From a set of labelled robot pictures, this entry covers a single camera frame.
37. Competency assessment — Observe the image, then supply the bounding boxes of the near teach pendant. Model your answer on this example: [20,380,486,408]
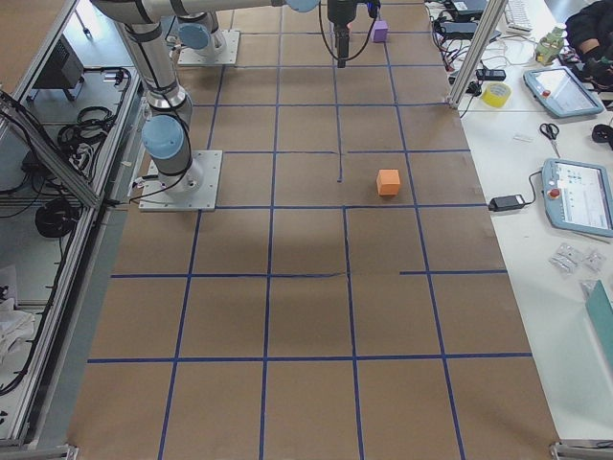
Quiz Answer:
[541,158,612,238]

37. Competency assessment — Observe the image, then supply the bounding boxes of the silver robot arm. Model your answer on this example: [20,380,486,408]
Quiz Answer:
[170,1,358,68]
[93,1,286,187]

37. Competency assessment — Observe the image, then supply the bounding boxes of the orange foam cube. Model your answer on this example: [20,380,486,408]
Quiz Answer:
[375,169,401,196]

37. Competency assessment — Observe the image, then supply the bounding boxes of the white keyboard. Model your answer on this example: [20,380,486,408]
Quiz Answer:
[504,0,533,35]

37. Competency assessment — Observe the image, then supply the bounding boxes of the yellow tape roll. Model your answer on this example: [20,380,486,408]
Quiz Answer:
[482,81,511,108]

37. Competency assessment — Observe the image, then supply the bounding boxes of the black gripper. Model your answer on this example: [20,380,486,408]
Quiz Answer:
[327,0,355,68]

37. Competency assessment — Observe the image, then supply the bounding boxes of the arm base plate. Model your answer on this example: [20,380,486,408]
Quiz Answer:
[138,150,223,212]
[178,28,240,67]

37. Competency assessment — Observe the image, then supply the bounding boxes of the purple foam cube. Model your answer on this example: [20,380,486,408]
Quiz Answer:
[371,19,389,43]

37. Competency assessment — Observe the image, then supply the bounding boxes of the black power adapter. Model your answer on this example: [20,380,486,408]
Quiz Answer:
[488,195,526,212]

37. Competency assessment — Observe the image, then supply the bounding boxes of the aluminium frame post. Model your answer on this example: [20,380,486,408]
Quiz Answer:
[447,0,507,108]

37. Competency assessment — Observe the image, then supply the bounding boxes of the black handled scissors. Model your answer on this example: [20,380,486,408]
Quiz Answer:
[539,123,560,158]

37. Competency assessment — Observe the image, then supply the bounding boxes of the far teach pendant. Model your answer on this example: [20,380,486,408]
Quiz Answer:
[523,67,604,118]

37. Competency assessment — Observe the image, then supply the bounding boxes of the teach pendant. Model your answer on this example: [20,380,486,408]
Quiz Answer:
[523,67,604,118]
[541,158,612,238]

